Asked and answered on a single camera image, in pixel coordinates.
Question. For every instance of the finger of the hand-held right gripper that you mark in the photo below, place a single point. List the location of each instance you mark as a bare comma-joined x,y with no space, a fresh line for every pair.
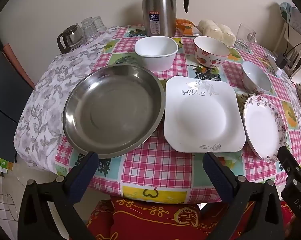
288,161

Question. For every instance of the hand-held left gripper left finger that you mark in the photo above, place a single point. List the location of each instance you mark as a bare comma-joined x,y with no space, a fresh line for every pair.
85,175

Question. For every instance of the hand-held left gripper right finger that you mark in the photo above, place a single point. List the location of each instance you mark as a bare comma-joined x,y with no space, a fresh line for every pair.
218,175

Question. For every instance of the floral rimmed round plate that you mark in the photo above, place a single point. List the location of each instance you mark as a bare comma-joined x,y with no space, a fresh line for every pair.
263,127

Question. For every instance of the white square plate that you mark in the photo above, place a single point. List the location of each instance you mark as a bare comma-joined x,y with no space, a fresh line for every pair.
203,120

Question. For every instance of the stainless steel basin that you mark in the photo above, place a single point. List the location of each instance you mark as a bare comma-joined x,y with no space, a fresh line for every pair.
110,112

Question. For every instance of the pale blue round bowl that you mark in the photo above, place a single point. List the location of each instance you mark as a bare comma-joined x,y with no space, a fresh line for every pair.
255,75

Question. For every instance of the pink checkered tablecloth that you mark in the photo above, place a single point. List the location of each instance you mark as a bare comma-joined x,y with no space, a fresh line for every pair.
153,170

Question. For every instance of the grey floral cloth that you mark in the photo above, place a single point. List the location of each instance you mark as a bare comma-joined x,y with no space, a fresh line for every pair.
40,105

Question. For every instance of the black charger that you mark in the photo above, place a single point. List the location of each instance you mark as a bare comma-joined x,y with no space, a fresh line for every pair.
281,60

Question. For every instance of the dark cabinet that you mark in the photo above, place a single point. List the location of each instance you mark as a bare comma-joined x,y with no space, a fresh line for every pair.
5,92

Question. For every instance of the strawberry print bowl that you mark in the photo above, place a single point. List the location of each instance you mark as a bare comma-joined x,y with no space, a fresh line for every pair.
210,57

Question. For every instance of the clear glass mug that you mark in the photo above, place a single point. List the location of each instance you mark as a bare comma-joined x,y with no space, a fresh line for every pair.
244,37

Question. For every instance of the white square bowl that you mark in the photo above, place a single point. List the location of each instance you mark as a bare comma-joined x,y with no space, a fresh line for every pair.
155,55

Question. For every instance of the grey patterned fabric cover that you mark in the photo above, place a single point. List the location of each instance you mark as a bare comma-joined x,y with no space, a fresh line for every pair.
296,22

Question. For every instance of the glass coffee pot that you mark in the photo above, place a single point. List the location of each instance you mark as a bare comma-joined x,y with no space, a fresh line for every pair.
73,37

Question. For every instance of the clear glass tumbler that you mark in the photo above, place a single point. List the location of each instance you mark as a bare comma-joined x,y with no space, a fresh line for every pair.
99,23
86,23
91,33

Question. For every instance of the bag of steamed buns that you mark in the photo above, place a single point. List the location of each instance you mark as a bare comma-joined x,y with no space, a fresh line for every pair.
215,30

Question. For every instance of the orange snack packet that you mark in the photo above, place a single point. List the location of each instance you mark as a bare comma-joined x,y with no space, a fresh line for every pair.
186,27

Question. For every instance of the stainless steel thermos jug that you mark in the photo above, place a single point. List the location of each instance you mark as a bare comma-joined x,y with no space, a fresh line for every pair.
158,5

